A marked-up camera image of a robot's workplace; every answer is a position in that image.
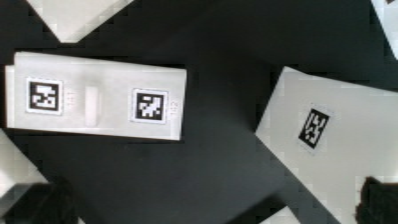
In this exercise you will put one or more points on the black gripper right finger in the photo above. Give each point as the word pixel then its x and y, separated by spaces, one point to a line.
pixel 378 209

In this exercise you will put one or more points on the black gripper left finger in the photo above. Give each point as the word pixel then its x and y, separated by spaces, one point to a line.
pixel 38 203

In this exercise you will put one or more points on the white cabinet body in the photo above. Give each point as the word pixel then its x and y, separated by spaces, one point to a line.
pixel 330 131

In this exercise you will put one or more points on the white door panel with knob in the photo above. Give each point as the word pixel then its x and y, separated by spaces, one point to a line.
pixel 76 16

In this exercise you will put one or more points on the white block with two tags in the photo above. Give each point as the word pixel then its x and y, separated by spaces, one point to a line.
pixel 95 97

